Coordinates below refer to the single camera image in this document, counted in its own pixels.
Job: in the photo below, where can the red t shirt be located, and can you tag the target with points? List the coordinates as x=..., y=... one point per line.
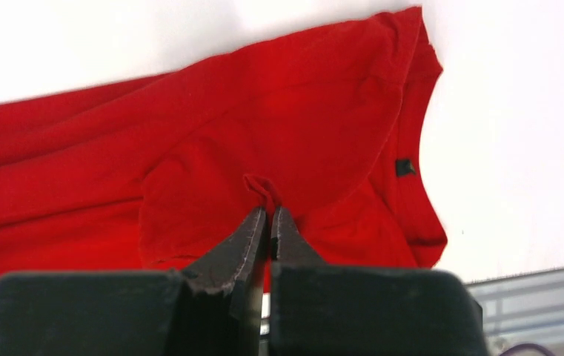
x=154, y=172

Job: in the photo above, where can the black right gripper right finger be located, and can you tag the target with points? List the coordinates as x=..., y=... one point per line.
x=325, y=309

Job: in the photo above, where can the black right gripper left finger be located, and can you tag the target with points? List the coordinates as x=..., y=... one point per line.
x=212, y=307

